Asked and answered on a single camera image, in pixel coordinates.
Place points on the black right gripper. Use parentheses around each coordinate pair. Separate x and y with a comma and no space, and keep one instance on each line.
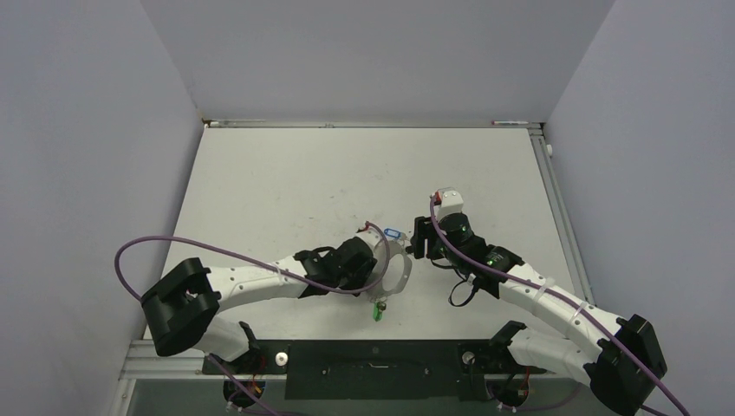
(426,234)

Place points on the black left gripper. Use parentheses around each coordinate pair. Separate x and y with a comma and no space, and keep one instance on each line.
(361,273)

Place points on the blue key tag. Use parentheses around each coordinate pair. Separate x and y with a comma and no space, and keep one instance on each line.
(392,233)

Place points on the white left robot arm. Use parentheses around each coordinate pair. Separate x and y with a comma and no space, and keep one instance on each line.
(182,308)

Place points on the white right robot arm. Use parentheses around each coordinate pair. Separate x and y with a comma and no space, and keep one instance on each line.
(619,359)

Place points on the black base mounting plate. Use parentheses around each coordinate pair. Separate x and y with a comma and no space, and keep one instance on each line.
(379,369)

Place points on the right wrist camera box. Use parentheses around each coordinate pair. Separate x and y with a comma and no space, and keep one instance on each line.
(446,201)

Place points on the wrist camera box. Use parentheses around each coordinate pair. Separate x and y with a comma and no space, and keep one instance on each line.
(382,249)
(446,201)

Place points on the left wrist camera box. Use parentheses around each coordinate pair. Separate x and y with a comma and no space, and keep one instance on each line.
(382,249)

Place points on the pen on back rail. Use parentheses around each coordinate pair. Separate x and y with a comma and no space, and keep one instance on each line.
(510,123)

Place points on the aluminium right side rail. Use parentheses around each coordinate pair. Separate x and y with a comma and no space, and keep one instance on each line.
(573,257)

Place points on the aluminium back rail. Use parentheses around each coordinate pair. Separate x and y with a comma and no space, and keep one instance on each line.
(359,124)

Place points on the aluminium front frame rail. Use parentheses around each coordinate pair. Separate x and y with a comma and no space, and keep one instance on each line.
(142,363)

